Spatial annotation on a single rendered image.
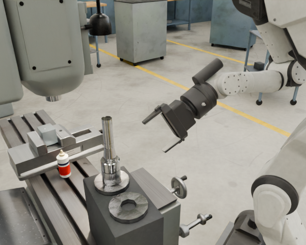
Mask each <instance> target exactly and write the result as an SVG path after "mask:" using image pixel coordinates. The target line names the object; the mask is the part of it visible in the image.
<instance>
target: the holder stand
mask: <svg viewBox="0 0 306 245"><path fill-rule="evenodd" d="M120 172H121V182H120V183H119V184H117V185H115V186H107V185H105V184H104V183H103V181H102V173H99V174H97V175H93V176H90V177H87V178H84V179H83V183H84V190H85V199H86V206H87V213H88V220H89V226H90V230H91V232H92V234H93V236H94V239H95V241H96V243H97V245H163V231H164V216H163V215H162V214H161V212H160V211H159V210H158V209H157V207H156V206H155V205H154V204H153V202H152V201H151V200H150V198H149V197H148V196H147V195H146V194H145V192H144V191H143V190H142V188H141V187H140V186H139V185H138V183H137V182H136V181H135V179H134V178H133V177H132V176H131V174H130V173H129V172H128V171H127V169H126V168H125V167H124V166H121V167H120Z"/></svg>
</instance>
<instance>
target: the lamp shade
mask: <svg viewBox="0 0 306 245"><path fill-rule="evenodd" d="M89 24H92V25H93V29H89V34H90V35H96V36H102V35H110V34H112V25H111V22H110V19H109V17H108V16H107V15H105V14H102V13H96V14H94V15H92V16H91V17H90V20H89Z"/></svg>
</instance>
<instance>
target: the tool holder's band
mask: <svg viewBox="0 0 306 245"><path fill-rule="evenodd" d="M119 163H120V158H119V156H117V155H116V157H115V159H114V160H113V161H106V160H105V158H104V157H102V158H101V165H102V166H103V167H105V168H113V167H116V166H118V165H119Z"/></svg>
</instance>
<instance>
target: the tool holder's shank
mask: <svg viewBox="0 0 306 245"><path fill-rule="evenodd" d="M102 134H103V144H104V150H103V157H104V158H105V160H106V161H113V160H114V159H115V157H116V151H115V147H114V137H113V124H112V117H111V116H105V117H102Z"/></svg>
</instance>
